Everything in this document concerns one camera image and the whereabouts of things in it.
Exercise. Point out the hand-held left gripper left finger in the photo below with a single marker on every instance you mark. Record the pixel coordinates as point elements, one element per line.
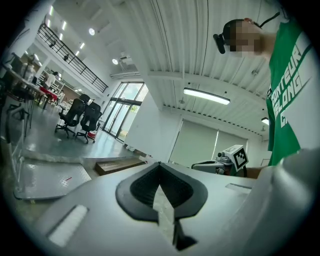
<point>100,200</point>

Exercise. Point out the glass entrance door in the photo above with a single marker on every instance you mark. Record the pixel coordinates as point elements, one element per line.
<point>123,110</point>

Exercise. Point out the metal platform cart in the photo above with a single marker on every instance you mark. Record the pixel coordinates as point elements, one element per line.
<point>50,177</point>

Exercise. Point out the black head-worn camera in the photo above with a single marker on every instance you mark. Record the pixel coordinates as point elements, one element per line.
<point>220,43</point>

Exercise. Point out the white ceiling projector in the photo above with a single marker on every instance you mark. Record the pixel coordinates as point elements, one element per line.
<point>125,58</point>

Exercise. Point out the black office chair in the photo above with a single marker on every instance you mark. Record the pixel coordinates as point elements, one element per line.
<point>72,113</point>
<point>90,120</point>

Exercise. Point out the long work desk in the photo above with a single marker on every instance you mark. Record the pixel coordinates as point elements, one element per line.
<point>22,82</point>

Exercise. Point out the round ceiling light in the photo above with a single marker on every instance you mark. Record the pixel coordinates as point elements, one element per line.
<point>91,31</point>
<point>114,61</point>

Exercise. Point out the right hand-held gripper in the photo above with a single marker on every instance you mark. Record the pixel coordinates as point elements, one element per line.
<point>238,156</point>

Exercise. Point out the long ceiling lamp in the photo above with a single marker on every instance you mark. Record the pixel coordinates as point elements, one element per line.
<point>206,95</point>
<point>265,121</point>

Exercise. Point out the low wooden step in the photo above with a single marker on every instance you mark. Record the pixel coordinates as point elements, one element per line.
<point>117,166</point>

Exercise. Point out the person's head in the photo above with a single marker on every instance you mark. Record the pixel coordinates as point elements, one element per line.
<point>262,42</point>

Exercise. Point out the white roller blinds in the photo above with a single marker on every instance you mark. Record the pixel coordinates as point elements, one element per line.
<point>200,142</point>

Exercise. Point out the person's green printed shirt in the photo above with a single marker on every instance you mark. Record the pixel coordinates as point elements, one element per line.
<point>282,87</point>

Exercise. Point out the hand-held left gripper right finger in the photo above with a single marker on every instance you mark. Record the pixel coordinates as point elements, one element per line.
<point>212,190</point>

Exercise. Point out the red cloth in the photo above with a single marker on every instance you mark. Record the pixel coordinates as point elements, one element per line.
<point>48,92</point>

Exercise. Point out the black balcony railing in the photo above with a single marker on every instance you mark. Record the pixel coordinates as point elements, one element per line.
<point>72,58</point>

